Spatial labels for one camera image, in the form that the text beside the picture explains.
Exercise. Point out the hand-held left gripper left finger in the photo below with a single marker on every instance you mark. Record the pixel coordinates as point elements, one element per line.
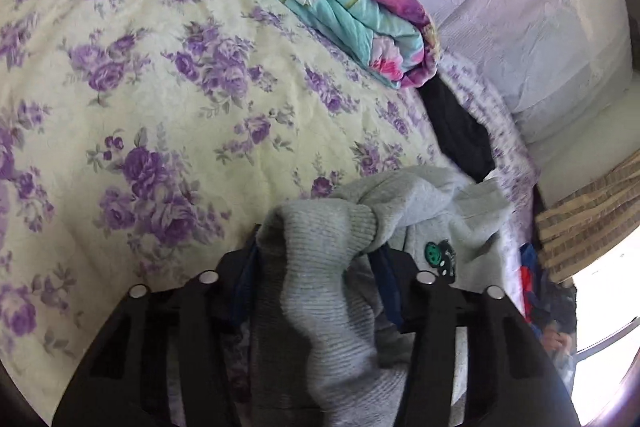
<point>244,292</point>

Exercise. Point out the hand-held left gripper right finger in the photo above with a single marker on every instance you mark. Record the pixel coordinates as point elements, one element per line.
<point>387,282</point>

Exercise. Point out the grey pants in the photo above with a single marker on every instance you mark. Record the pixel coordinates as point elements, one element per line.
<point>320,257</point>

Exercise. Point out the red garment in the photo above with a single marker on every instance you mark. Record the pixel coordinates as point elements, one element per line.
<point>526,281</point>

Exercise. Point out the blue garment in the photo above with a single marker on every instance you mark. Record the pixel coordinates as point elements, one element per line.
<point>542,307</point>

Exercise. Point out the black garment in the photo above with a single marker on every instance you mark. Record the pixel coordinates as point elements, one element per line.
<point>460,132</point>

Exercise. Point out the purple floral bedspread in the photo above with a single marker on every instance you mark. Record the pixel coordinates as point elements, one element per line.
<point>165,107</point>

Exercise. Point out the brick pattern curtain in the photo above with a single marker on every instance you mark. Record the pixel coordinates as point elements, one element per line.
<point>585,217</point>

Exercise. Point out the lavender lace pillow cover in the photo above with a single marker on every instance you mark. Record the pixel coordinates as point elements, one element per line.
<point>500,7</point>

